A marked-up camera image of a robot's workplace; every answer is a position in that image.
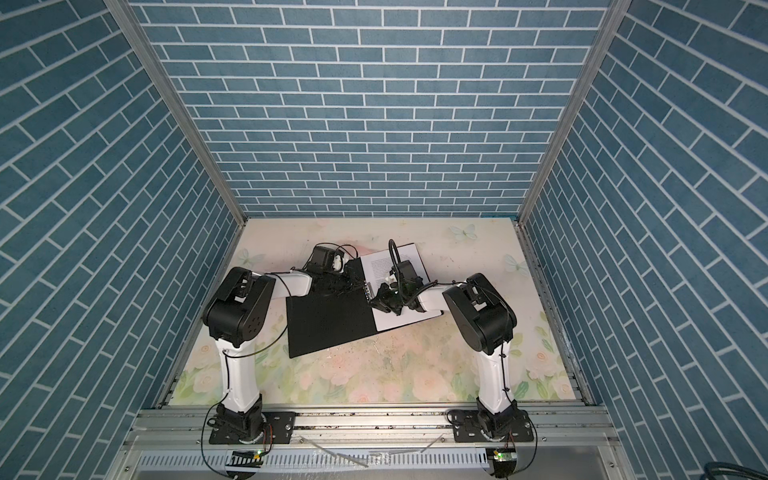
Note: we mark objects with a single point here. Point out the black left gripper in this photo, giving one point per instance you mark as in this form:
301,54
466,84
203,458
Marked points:
348,276

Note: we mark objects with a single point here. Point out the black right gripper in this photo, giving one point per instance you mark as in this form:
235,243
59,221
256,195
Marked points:
381,301

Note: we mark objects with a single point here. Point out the text paper sheet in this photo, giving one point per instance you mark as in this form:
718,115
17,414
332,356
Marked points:
394,280

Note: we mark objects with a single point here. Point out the red folder with black inside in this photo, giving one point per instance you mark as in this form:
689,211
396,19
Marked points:
317,322

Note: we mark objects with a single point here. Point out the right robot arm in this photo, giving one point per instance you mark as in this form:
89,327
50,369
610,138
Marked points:
484,319

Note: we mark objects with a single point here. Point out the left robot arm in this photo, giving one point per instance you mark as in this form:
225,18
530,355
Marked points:
236,314

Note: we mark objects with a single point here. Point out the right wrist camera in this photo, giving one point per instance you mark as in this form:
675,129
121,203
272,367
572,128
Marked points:
405,273

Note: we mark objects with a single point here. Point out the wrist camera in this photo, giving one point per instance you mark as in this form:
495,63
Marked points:
405,273
325,259

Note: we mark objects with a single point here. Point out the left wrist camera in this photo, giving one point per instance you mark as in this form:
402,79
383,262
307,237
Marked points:
325,259

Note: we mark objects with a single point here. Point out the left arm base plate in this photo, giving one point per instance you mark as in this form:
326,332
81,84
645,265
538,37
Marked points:
266,428

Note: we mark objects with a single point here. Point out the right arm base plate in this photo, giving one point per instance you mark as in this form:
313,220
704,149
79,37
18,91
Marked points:
473,426

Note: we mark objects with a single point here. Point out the aluminium front rail frame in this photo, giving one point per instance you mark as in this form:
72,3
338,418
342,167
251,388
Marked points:
382,441

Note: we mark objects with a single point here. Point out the aluminium left corner post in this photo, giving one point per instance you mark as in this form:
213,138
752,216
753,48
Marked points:
129,25

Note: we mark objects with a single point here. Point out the aluminium corner post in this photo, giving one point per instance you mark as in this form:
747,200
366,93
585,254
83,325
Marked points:
596,55
129,25

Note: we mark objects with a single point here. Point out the aluminium right corner post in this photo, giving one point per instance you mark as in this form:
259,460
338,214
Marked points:
596,55

